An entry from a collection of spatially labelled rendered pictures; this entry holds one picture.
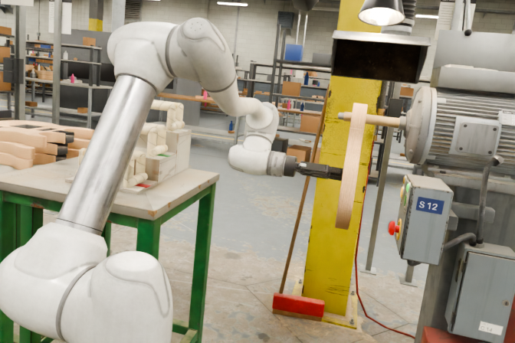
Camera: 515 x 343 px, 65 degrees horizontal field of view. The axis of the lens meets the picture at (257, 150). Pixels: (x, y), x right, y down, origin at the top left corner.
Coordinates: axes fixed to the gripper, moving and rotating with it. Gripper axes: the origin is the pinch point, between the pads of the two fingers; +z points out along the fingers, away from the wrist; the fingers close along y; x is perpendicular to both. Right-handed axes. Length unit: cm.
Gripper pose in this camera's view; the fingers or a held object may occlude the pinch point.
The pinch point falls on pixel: (342, 174)
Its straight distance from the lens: 144.3
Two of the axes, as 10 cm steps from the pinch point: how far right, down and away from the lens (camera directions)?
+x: 2.0, -9.6, 2.1
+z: 9.6, 1.5, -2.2
